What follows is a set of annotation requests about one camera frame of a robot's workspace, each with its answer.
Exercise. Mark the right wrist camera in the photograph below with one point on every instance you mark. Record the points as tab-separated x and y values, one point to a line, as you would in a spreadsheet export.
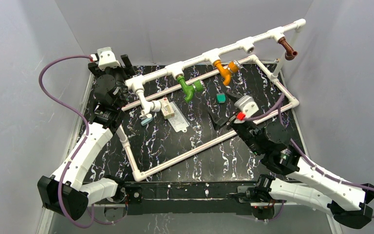
247	108

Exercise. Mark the white PVC pipe frame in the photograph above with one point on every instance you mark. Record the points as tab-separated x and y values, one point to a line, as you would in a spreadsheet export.
290	31

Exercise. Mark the orange water faucet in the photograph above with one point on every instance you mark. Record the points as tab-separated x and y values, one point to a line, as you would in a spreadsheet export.
227	72

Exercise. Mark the white water faucet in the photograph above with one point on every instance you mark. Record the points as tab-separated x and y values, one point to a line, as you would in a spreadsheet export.
147	106

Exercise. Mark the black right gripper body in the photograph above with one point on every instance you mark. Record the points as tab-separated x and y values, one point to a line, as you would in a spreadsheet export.
248	130

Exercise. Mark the teal plastic cap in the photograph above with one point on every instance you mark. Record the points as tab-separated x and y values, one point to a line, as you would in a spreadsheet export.
220	98

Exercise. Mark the aluminium table frame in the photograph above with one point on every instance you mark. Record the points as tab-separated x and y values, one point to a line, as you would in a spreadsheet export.
156	143

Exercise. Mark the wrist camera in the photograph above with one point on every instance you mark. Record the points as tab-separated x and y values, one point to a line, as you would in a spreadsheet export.
105	58
247	108

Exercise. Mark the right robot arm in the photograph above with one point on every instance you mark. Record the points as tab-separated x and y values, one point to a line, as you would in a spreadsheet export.
294	178

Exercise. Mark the green water faucet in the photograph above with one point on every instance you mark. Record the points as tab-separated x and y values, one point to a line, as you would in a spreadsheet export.
190	90

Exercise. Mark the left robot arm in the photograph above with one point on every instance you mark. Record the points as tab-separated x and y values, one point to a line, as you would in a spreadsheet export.
64	191

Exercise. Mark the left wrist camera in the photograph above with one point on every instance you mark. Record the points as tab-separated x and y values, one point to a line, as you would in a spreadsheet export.
105	58

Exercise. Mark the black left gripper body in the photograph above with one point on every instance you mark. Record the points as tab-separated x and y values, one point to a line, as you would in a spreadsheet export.
121	72

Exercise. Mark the small cardboard box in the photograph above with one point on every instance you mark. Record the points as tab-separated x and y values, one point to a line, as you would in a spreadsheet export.
166	108

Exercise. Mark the light blue faucet handle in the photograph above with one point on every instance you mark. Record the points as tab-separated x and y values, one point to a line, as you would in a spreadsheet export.
146	119

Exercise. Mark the brown water faucet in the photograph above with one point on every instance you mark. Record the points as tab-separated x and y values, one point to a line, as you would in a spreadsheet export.
290	53

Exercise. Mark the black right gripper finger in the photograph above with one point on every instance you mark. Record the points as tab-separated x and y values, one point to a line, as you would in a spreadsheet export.
237	99
220	122

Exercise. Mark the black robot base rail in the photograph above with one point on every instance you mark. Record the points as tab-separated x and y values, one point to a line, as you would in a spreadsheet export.
194	197

